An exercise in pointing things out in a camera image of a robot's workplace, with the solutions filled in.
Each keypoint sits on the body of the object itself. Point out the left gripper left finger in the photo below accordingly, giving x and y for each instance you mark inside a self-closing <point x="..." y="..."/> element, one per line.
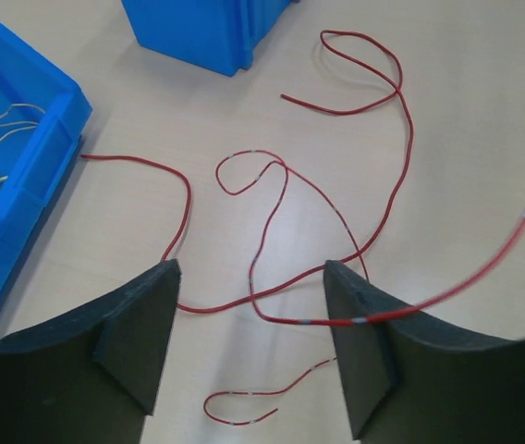
<point x="92" y="374"/>

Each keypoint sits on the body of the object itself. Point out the blue single bin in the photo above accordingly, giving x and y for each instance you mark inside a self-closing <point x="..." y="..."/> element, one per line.
<point x="219" y="35"/>

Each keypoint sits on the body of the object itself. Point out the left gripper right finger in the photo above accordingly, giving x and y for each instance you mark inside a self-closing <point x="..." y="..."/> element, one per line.
<point x="423" y="380"/>

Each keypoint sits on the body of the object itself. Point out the blue double bin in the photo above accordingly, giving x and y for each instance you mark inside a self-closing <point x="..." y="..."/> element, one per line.
<point x="42" y="115"/>

